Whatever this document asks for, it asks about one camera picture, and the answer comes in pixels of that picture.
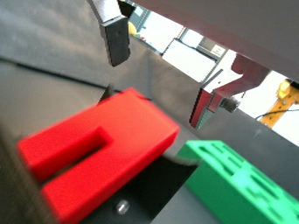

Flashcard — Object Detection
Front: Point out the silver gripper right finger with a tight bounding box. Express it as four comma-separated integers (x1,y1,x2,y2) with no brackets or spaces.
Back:
189,54,269,129

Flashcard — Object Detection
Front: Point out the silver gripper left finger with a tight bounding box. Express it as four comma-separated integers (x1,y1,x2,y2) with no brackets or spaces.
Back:
86,0,129,67

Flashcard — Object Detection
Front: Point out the red double-square block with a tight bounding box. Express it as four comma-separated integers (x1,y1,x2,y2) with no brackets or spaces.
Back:
17,88,178,224

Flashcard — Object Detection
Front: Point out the green shape sorting board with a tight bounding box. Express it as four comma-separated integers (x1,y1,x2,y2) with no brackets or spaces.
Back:
177,140,299,224

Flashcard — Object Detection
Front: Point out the yellow machine in background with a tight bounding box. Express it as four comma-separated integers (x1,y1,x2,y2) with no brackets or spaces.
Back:
260,79,299,129

